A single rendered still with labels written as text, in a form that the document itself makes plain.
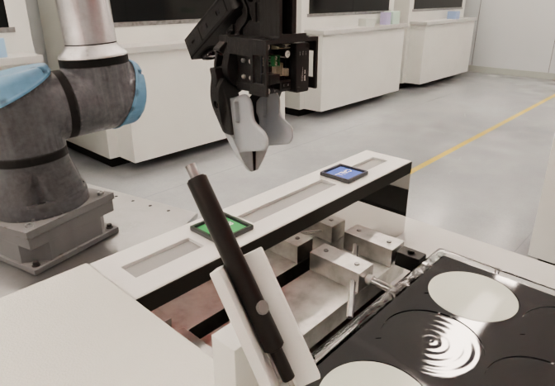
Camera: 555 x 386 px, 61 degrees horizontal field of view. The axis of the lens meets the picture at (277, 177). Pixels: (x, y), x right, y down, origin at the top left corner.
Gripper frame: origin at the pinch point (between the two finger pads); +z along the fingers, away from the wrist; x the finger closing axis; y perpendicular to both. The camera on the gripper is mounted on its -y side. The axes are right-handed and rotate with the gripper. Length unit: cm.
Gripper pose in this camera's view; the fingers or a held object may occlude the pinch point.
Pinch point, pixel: (249, 158)
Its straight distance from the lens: 54.5
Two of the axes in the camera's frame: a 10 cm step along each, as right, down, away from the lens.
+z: 0.0, 9.3, 3.6
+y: 6.8, 2.6, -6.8
